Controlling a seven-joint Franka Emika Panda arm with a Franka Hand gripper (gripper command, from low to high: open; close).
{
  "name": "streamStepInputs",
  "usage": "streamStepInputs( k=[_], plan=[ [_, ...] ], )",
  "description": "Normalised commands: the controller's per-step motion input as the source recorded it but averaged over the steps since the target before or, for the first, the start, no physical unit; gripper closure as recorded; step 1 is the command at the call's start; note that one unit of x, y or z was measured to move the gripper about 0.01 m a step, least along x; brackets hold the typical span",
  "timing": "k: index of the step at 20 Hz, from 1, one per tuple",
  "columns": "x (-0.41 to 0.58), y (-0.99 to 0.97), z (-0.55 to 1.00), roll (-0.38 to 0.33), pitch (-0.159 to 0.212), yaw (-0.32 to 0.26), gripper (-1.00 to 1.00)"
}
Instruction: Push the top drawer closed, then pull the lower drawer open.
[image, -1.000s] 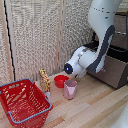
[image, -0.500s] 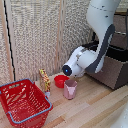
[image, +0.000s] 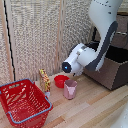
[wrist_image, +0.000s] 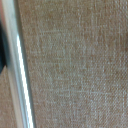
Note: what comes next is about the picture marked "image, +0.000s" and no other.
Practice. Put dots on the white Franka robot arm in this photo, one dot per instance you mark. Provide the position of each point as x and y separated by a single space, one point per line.
103 20

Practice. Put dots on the red bowl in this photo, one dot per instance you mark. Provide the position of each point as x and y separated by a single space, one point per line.
59 81

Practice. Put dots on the yellow red snack box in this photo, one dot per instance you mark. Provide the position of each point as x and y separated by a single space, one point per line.
45 81

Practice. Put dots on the pink cup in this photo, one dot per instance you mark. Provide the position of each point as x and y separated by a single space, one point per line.
70 90

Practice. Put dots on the beige woven folding screen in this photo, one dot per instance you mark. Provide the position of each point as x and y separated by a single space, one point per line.
33 33

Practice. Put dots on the red plastic shopping basket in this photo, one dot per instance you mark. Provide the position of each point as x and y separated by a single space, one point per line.
20 100

